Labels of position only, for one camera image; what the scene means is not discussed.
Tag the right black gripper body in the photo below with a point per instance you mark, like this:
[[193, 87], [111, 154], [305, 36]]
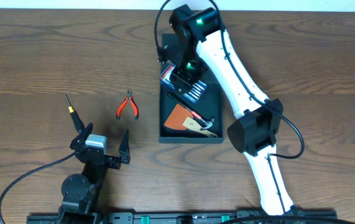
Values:
[[193, 69]]

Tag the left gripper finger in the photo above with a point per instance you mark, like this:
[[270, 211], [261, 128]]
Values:
[[83, 136], [124, 146]]

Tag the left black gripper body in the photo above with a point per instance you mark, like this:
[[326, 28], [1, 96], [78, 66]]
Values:
[[103, 157]]

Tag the blue screwdriver set case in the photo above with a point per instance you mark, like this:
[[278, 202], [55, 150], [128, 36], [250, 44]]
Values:
[[190, 92]]

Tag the orange scraper wooden handle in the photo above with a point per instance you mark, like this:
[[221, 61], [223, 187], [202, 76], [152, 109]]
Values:
[[180, 119]]

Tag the steel claw hammer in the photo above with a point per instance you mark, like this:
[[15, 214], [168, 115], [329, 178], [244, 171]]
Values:
[[207, 124]]

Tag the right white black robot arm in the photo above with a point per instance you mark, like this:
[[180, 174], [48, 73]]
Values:
[[206, 46]]

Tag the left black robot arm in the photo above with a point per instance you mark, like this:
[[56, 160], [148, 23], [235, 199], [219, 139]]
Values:
[[81, 191]]

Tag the black yellow screwdriver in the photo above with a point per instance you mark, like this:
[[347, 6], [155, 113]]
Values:
[[78, 124]]

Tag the dark green open box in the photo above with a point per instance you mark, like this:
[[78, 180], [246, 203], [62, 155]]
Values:
[[210, 105]]

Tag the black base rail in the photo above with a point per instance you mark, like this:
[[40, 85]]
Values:
[[142, 218]]

